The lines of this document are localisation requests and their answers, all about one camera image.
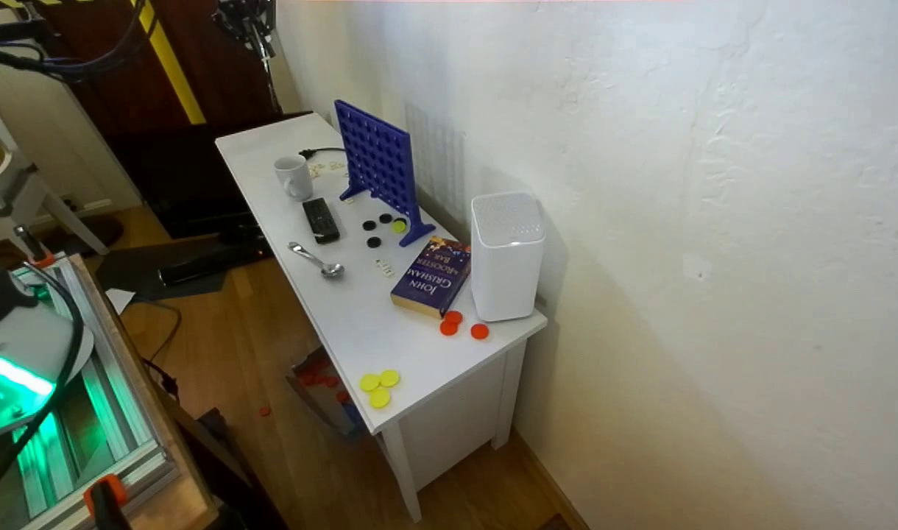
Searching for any orange black clamp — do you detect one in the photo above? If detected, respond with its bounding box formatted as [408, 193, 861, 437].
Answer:
[81, 471, 140, 530]

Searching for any aluminium rail frame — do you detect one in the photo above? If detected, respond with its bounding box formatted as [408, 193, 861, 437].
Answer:
[0, 249, 191, 530]

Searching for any metal spoon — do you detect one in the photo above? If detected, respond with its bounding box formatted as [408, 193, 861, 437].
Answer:
[286, 237, 350, 283]

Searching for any blue connect four grid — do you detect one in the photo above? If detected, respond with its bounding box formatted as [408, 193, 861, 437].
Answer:
[333, 97, 439, 246]

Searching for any white metal stand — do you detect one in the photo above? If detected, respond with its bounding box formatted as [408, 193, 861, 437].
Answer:
[0, 74, 113, 258]

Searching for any colourful game box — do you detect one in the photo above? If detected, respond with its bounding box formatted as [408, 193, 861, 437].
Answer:
[290, 343, 369, 442]

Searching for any white plastic container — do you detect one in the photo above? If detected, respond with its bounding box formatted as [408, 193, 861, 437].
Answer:
[468, 188, 551, 322]

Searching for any black remote control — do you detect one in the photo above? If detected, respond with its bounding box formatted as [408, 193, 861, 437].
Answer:
[302, 193, 344, 246]

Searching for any white paper scrap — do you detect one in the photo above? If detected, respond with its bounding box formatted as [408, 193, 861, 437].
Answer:
[102, 283, 140, 318]

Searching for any yellow strip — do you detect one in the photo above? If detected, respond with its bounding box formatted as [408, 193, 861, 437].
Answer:
[132, 0, 212, 130]

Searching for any white side table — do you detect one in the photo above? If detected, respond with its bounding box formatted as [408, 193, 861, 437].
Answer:
[212, 107, 551, 523]

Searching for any purple book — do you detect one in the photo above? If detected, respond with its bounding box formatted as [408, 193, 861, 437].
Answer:
[389, 233, 475, 318]

